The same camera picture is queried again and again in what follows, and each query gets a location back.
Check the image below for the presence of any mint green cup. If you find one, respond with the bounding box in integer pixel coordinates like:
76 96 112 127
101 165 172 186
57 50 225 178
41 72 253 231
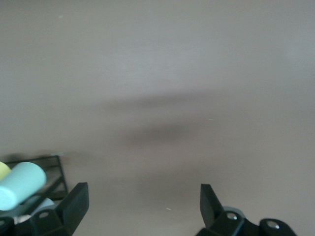
0 161 48 212

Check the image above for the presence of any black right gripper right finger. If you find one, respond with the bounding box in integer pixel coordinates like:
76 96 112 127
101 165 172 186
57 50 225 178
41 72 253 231
196 183 247 236

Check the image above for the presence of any yellow cup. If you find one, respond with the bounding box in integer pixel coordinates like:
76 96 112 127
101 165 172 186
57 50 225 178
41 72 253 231
0 160 12 181

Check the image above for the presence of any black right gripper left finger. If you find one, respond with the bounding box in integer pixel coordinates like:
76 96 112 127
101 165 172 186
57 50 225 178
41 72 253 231
30 182 90 236

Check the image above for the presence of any black wire cup rack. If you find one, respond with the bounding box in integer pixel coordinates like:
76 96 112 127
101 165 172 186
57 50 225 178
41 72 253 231
4 154 68 201

